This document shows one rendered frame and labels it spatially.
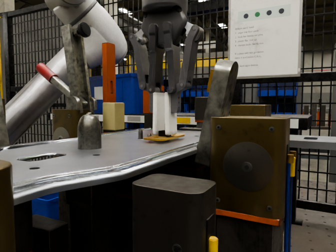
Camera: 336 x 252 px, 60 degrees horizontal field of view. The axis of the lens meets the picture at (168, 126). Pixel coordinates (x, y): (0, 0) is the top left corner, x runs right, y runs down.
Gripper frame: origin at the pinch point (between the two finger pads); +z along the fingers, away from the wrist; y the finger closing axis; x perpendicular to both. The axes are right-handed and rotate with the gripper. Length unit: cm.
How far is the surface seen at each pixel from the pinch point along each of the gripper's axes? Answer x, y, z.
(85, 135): 14.0, 4.4, 2.6
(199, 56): -194, 75, -42
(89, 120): 13.5, 4.1, 0.6
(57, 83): 0.8, 25.0, -5.7
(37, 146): 15.0, 13.0, 4.6
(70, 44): 1.8, 20.0, -13.0
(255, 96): -200, 28, -8
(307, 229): -48, -20, 35
